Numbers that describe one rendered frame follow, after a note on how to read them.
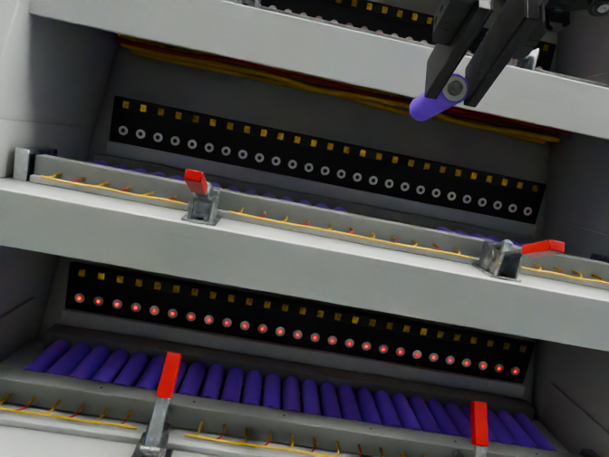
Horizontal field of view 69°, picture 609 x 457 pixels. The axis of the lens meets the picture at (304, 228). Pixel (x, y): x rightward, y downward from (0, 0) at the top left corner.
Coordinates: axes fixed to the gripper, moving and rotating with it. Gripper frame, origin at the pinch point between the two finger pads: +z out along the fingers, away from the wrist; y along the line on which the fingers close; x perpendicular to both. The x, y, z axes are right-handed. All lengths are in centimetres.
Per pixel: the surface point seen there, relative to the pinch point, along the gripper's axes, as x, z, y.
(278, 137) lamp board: -8.7, 27.6, 11.7
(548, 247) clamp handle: 6.7, 10.3, -10.6
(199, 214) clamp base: 6.6, 17.8, 16.2
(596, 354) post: 10.4, 27.1, -26.5
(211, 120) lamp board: -8.9, 27.0, 19.8
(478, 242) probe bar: 3.3, 19.9, -9.7
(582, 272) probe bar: 3.9, 20.8, -20.8
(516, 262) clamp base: 5.9, 16.6, -11.6
